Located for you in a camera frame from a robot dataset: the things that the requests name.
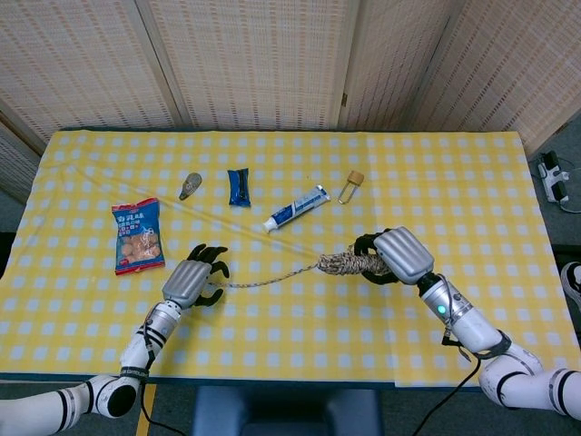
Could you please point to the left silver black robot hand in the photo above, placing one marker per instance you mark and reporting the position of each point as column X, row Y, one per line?
column 186, row 281

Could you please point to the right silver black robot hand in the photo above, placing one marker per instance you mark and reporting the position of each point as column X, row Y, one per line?
column 404, row 254

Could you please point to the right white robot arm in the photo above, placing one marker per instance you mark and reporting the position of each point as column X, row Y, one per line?
column 472, row 331

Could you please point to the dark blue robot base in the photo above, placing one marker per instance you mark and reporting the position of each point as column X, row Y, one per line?
column 286, row 411

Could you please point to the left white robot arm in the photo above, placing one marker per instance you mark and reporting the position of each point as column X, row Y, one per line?
column 136, row 349

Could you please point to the blue red snack bag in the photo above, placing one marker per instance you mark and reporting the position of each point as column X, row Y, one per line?
column 136, row 236

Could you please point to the grey correction tape dispenser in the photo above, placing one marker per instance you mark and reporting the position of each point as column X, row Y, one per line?
column 190, row 184

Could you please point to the blue snack packet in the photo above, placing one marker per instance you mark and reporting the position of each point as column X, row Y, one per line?
column 238, row 188

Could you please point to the yellow white checked tablecloth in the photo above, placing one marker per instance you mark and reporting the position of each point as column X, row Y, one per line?
column 290, row 327

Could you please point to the white blue toothpaste tube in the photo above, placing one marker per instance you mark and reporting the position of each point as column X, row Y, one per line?
column 299, row 206

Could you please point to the brass screen hinge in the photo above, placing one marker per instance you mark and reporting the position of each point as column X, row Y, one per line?
column 344, row 100

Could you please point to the white power strip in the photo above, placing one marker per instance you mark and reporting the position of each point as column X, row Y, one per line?
column 551, row 177

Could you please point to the black white sneaker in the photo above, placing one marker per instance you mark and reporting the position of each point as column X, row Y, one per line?
column 573, row 284

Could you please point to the woven folding screen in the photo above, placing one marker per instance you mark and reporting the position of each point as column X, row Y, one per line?
column 254, row 59

